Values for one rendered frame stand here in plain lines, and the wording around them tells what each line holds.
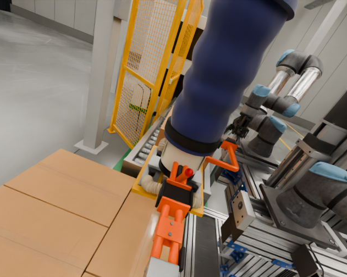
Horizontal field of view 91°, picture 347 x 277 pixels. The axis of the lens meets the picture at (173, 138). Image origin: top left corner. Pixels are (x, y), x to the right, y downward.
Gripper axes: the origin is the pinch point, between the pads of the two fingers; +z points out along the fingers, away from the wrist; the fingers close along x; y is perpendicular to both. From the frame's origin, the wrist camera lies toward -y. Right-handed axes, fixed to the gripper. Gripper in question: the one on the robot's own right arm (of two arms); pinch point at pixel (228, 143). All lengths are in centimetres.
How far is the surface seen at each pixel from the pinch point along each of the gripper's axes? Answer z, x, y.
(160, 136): 16.5, -39.5, -9.4
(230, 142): -2.4, -0.7, 3.1
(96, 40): -17, -129, -77
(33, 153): 106, -162, -40
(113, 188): 52, -56, 15
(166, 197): -1, -29, 57
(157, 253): 0, -28, 72
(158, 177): 11, -32, 37
